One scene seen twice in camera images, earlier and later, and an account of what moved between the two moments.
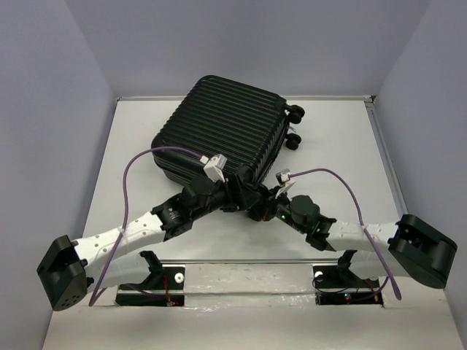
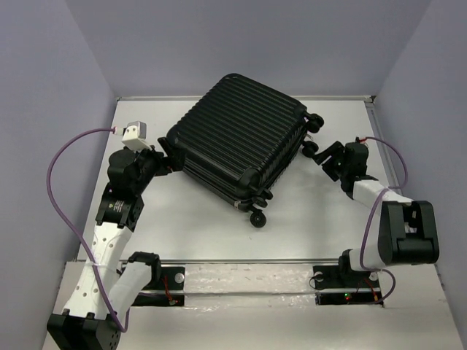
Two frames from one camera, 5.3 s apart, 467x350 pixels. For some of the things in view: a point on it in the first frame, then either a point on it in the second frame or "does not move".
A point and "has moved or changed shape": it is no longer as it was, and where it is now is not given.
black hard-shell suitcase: [246, 125] has moved or changed shape
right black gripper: [265, 209] → [336, 149]
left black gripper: [240, 199] → [175, 158]
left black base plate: [161, 278] does not move
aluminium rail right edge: [401, 208] does not move
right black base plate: [333, 277] does not move
